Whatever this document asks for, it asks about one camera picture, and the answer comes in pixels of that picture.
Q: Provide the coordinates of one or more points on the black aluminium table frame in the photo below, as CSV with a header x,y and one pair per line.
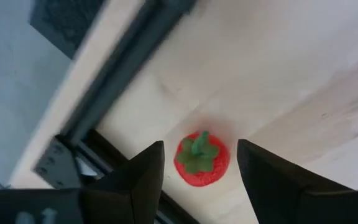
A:
x,y
126,65

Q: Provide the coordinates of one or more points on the black rubber floor mat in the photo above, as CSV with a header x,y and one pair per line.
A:
x,y
64,21

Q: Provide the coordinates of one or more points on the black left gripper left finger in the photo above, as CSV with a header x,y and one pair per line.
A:
x,y
129,193

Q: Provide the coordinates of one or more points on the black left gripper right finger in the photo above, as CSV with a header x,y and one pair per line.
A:
x,y
291,196

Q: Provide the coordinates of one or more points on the red toy tomato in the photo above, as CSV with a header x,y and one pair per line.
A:
x,y
202,168

